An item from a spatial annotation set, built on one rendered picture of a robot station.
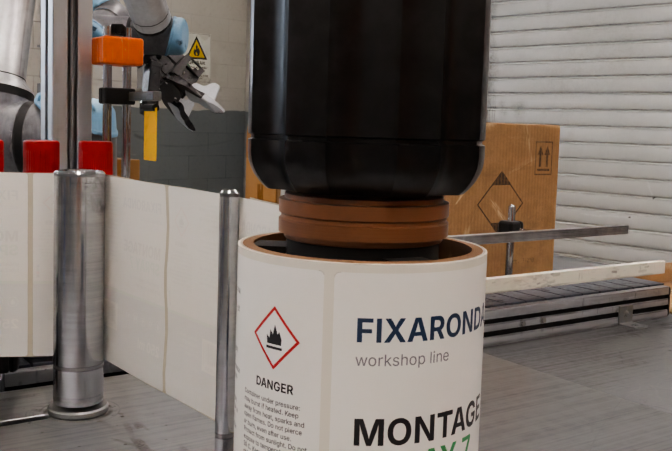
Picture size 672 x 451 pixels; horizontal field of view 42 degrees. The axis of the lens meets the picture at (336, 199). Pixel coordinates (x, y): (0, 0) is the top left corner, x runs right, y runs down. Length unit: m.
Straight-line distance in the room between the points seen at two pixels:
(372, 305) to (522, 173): 1.26
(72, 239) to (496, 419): 0.36
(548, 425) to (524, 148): 0.86
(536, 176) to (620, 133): 3.90
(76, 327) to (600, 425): 0.41
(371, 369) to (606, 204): 5.22
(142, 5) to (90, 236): 1.03
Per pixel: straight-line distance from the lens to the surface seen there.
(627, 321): 1.36
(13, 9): 1.44
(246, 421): 0.30
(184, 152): 7.57
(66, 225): 0.68
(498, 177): 1.47
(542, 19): 5.76
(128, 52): 0.97
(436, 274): 0.27
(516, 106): 5.81
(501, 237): 1.26
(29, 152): 0.87
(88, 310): 0.69
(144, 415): 0.71
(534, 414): 0.74
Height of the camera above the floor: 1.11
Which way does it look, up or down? 5 degrees down
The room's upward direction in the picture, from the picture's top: 2 degrees clockwise
